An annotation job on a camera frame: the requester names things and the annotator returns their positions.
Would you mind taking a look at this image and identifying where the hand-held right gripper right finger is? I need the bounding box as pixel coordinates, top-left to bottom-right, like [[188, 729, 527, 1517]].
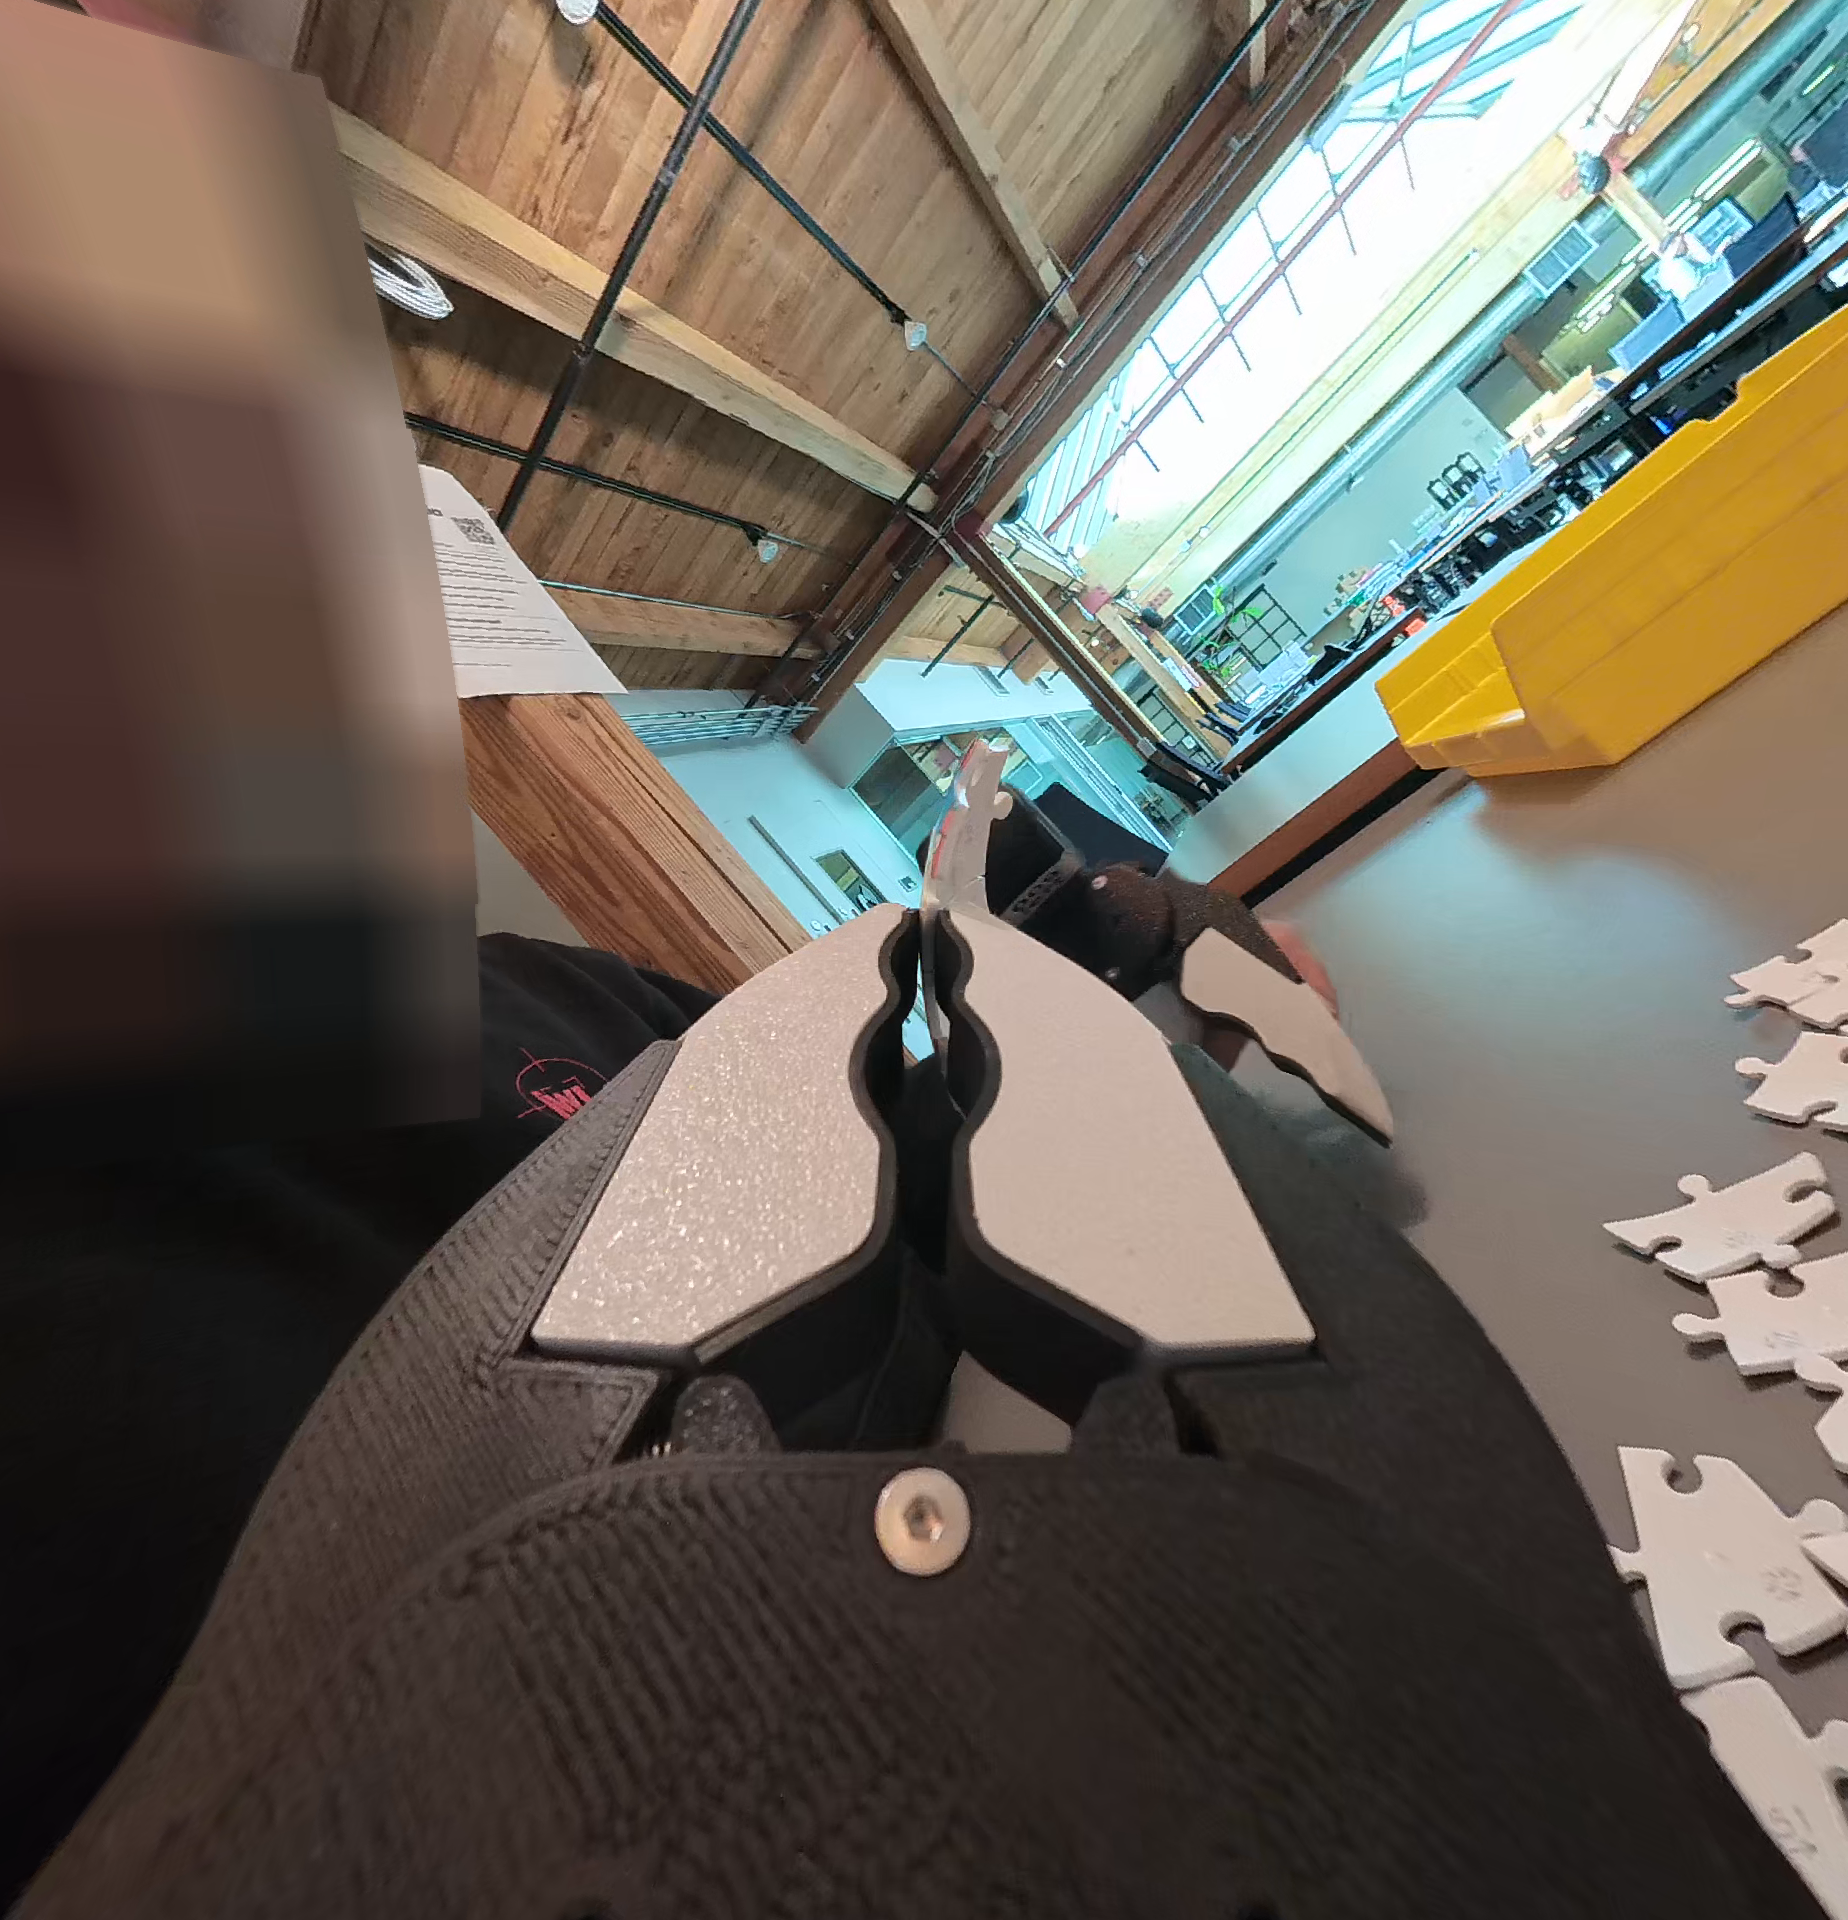
[[929, 908, 1319, 1424]]

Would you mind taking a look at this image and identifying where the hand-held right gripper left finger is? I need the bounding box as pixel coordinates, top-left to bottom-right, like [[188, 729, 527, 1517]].
[[531, 904, 926, 1367]]

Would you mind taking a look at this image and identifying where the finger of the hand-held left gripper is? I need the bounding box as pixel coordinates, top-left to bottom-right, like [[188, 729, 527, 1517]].
[[1177, 927, 1398, 1148]]

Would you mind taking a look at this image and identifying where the curved puzzle piece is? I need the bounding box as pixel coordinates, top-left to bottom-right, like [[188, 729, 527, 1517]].
[[916, 734, 1019, 1055]]

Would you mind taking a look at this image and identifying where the scattered white puzzle pieces pile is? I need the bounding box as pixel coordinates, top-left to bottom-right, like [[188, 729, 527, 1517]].
[[1602, 917, 1848, 1920]]

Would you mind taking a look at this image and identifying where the person's left hand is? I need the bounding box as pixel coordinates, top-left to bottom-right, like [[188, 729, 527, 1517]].
[[1260, 917, 1343, 1012]]

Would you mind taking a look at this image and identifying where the dark box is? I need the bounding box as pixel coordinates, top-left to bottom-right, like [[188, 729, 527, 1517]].
[[996, 787, 1168, 910]]

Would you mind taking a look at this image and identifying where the person's black sweatshirt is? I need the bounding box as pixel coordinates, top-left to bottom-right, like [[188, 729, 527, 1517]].
[[0, 931, 719, 1920]]

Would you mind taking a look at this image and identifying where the yellow plastic bin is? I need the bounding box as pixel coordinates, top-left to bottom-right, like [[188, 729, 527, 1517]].
[[1374, 284, 1848, 755], [1490, 427, 1848, 778]]

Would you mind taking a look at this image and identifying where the white paper notice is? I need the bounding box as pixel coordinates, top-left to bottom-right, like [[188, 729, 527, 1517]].
[[421, 464, 626, 700]]

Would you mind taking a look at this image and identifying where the large skylight window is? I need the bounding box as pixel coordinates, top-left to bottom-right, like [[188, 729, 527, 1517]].
[[1015, 0, 1707, 602]]

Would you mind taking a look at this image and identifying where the black ceiling pipe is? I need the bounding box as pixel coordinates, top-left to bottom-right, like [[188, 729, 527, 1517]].
[[496, 0, 767, 530]]

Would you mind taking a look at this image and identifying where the wooden post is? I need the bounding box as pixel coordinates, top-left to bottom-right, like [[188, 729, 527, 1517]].
[[459, 687, 815, 994]]

